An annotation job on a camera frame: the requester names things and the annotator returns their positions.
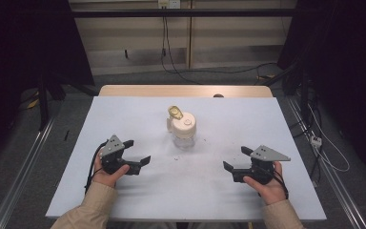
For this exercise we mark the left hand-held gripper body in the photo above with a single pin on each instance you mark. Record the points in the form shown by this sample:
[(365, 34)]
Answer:
[(112, 156)]

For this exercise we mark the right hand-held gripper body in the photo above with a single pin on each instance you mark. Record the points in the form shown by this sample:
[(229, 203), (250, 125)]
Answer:
[(262, 168)]

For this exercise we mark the clear plastic bottle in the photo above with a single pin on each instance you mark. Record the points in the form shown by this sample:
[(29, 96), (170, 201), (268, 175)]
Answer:
[(184, 125)]

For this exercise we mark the person's left hand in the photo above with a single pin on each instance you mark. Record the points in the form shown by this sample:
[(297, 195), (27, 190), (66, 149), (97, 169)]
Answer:
[(106, 178)]

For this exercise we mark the person's right hand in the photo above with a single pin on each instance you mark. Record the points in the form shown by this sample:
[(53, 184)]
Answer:
[(273, 192)]

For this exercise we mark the white table board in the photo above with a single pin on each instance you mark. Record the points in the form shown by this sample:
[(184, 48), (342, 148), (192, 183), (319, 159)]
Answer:
[(203, 191)]

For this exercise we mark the white power strip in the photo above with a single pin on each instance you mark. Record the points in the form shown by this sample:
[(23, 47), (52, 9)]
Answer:
[(316, 141)]

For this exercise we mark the wooden table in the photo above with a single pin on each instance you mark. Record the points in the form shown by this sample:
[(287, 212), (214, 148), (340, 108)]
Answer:
[(184, 91)]

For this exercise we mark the black metal stand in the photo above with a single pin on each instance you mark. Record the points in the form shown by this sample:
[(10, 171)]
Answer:
[(303, 92), (43, 105)]

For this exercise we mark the black curtain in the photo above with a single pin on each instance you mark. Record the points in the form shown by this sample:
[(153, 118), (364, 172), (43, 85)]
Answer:
[(12, 47), (355, 63)]

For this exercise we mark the dark horizontal beam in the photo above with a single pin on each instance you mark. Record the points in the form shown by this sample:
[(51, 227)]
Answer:
[(184, 13)]

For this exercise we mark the aluminium floor rail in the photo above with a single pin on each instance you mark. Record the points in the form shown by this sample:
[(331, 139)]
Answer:
[(19, 181), (340, 191)]

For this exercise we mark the white wall socket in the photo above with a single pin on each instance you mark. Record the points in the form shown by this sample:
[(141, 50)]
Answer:
[(169, 3)]

